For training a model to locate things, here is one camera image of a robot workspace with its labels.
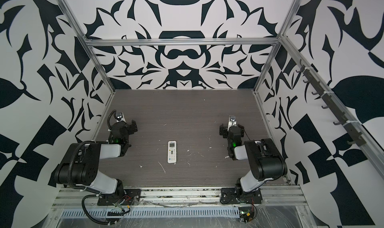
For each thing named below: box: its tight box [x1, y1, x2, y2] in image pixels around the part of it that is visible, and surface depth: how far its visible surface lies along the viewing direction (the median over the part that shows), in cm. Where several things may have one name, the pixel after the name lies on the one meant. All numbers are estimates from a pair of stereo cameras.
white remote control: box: [167, 140, 177, 164], surface depth 89 cm
